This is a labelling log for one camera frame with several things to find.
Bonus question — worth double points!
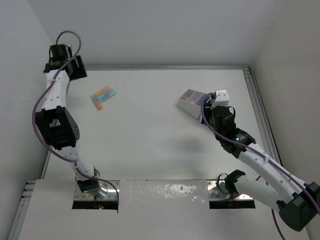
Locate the orange highlighter clear body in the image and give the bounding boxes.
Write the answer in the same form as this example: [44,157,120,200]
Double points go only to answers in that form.
[90,95,102,111]

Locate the white divided organizer left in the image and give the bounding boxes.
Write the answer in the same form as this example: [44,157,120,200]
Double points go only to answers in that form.
[177,89,207,120]

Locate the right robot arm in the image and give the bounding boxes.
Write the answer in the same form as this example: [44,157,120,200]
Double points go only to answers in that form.
[203,106,320,232]

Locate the pink highlighter yellow-orange cap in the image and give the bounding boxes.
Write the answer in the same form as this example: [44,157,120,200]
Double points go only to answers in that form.
[93,85,111,98]

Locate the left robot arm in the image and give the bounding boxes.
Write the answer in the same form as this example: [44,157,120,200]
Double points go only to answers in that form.
[32,44,100,195]

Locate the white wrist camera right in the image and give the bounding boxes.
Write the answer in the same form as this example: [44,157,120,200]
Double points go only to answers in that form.
[210,89,230,110]

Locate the blue highlighter clear body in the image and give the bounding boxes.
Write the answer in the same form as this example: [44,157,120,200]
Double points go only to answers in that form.
[96,92,110,103]

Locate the green highlighter clear body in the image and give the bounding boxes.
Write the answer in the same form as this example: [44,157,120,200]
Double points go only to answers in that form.
[106,90,116,98]

